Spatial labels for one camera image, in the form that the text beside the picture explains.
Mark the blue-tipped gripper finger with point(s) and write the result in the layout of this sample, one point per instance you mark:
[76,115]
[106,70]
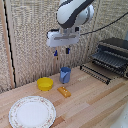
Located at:
[56,52]
[68,50]

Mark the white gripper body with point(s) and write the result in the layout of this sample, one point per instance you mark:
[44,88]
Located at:
[62,38]

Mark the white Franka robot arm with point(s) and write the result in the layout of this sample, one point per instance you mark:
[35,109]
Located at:
[71,13]

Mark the black oven rack tray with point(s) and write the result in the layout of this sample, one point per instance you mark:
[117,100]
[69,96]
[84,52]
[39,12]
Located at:
[96,74]

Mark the blue cup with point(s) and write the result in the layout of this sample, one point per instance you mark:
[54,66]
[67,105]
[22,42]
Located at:
[65,75]

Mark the yellow bowl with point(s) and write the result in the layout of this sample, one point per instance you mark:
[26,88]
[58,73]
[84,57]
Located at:
[45,83]

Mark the orange rectangular block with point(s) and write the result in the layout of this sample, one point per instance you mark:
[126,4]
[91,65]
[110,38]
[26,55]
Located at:
[64,91]

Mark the black dish rack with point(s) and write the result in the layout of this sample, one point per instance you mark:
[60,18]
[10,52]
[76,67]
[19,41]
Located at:
[115,53]

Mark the white floral rim plate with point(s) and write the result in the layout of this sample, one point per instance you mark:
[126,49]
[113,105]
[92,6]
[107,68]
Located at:
[32,112]

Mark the white object at table edge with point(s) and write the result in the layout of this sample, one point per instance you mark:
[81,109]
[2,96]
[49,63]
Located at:
[122,119]

